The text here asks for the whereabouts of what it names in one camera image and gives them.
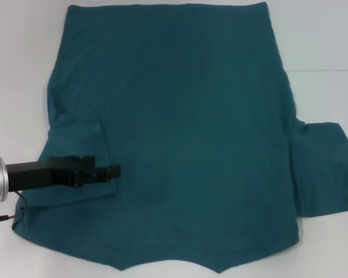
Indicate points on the teal blue t-shirt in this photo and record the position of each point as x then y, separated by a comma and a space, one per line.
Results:
191, 116

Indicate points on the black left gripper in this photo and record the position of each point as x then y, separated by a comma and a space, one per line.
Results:
34, 175

